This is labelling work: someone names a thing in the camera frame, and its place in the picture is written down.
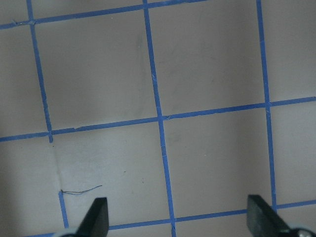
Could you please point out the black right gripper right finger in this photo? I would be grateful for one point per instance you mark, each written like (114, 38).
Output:
(262, 221)

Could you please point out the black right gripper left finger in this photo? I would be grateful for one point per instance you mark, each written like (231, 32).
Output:
(96, 220)

